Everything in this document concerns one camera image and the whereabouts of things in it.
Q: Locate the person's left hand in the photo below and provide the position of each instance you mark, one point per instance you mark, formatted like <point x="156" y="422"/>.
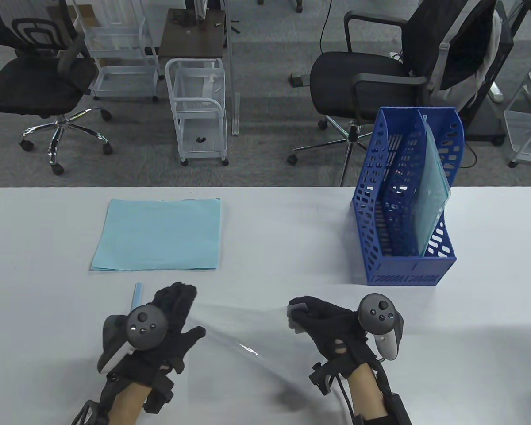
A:
<point x="172" y="310"/>

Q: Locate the person's right hand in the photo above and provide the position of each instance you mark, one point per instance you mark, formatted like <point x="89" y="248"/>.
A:
<point x="332" y="323"/>

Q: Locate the black and white controller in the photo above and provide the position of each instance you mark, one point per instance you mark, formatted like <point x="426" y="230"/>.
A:
<point x="378" y="314"/>
<point x="146" y="327"/>

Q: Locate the square light blue papers stack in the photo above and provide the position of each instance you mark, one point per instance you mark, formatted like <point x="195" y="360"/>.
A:
<point x="159" y="234"/>

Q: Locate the clear file folder blue spine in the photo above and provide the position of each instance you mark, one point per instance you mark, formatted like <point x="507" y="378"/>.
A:
<point x="248" y="349"/>

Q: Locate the clear file folder cover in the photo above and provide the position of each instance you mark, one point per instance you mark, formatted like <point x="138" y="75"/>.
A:
<point x="431" y="212"/>

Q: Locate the person's right forearm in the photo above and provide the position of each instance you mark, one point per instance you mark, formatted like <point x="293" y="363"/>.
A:
<point x="367" y="394"/>

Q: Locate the person's left forearm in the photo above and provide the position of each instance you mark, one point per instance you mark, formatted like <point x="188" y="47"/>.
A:
<point x="130" y="405"/>

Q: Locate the blue perforated file rack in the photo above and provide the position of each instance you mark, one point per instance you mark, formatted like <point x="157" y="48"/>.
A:
<point x="407" y="270"/>

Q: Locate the small white mesh cart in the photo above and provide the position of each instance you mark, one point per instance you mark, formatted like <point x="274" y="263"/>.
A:
<point x="203" y="105"/>

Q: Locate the tall white mesh cart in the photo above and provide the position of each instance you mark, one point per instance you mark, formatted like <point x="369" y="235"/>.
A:
<point x="124" y="79"/>

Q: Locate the black armrest office chair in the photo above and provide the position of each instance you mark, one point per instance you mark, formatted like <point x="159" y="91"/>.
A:
<point x="354" y="75"/>

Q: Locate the black wheeled stand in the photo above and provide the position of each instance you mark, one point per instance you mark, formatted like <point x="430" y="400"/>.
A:
<point x="486" y="119"/>

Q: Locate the black mesh office chair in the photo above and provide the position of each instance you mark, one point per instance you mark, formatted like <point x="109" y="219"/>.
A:
<point x="31" y="84"/>

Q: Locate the brown wooden side table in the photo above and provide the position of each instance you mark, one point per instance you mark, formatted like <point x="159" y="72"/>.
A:
<point x="190" y="40"/>

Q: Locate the cardboard box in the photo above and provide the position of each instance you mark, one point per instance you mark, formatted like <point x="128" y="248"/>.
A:
<point x="86" y="12"/>

